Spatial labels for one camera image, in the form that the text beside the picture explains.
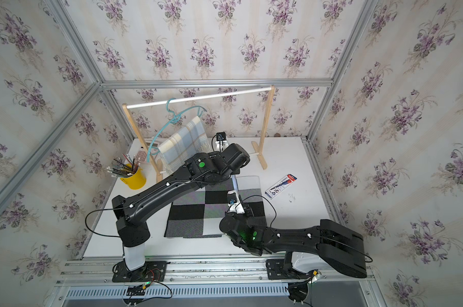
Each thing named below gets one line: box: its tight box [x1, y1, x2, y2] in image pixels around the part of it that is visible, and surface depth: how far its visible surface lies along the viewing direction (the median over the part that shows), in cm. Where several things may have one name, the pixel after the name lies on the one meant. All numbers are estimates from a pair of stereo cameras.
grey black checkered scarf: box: [163, 175, 267, 238], surface depth 87 cm
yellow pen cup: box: [106, 153, 147, 190], surface depth 94 cm
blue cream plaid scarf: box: [157, 115, 212, 175], surface depth 88 cm
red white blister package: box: [264, 173, 298, 199], surface depth 99 cm
